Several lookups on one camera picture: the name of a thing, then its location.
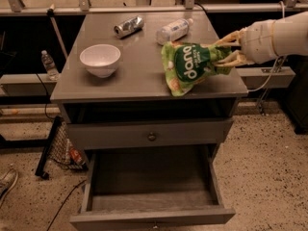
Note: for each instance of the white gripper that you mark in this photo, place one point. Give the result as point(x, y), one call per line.
point(257, 42)

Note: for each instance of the green rice chip bag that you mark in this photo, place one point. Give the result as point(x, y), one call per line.
point(188, 64)

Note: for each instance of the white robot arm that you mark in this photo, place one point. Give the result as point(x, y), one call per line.
point(290, 35)

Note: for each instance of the open grey bottom drawer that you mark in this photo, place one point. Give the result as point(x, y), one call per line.
point(153, 187)

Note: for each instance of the closed grey drawer with knob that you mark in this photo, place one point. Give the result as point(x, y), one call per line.
point(147, 134)

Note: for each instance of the clear plastic water bottle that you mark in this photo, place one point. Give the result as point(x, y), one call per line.
point(174, 30)

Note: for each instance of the silver soda can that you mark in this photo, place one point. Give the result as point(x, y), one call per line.
point(129, 26)

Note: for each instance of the grey wooden cabinet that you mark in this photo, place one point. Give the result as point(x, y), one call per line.
point(137, 91)

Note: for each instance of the white bowl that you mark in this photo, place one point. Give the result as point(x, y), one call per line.
point(100, 60)

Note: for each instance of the small water bottle on ledge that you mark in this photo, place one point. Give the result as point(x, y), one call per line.
point(49, 65)

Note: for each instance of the orange snack packet in basket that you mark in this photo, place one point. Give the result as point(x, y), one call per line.
point(76, 156)

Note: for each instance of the grey sneaker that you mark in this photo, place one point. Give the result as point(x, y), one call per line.
point(7, 183)

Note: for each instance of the black wire mesh basket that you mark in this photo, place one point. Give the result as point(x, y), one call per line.
point(56, 149)

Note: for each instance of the metal railing frame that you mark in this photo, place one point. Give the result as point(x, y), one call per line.
point(150, 4)

